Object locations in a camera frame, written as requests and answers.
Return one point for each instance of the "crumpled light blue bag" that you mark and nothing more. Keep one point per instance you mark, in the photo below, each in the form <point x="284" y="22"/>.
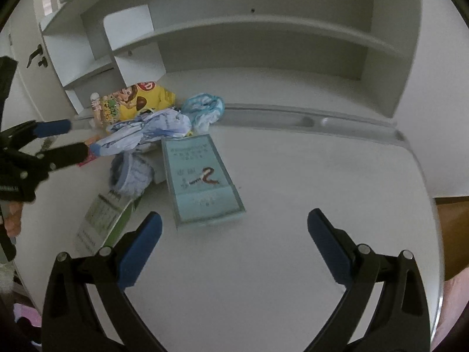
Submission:
<point x="203" y="110"/>

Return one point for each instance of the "green white cigarette box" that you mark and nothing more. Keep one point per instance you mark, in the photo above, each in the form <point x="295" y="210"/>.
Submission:
<point x="104" y="222"/>

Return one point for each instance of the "red yellow small box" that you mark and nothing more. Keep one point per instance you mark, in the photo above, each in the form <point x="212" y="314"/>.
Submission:
<point x="90" y="156"/>

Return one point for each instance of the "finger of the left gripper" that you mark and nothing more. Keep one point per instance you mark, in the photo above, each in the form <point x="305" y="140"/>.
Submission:
<point x="29" y="131"/>
<point x="64" y="156"/>

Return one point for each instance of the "light blue booklet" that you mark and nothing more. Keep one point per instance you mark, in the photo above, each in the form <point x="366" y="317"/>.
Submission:
<point x="200" y="186"/>

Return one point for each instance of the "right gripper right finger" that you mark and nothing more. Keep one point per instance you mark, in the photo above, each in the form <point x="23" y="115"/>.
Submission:
<point x="400" y="321"/>

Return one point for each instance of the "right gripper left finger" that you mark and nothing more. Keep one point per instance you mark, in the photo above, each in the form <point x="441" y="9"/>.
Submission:
<point x="69" y="319"/>

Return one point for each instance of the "white desk hutch shelf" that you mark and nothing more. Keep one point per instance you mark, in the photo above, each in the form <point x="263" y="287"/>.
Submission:
<point x="348" y="57"/>

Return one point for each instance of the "person left hand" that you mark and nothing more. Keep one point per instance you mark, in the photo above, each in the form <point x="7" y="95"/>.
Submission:
<point x="12" y="222"/>

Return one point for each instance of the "black door handle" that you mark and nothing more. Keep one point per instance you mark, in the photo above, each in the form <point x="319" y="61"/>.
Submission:
<point x="38" y="53"/>

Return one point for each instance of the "white door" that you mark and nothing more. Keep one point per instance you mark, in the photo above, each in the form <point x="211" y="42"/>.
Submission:
<point x="35" y="92"/>

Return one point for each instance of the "yellow cookie snack bag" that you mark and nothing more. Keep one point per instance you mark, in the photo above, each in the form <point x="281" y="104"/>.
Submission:
<point x="127" y="103"/>

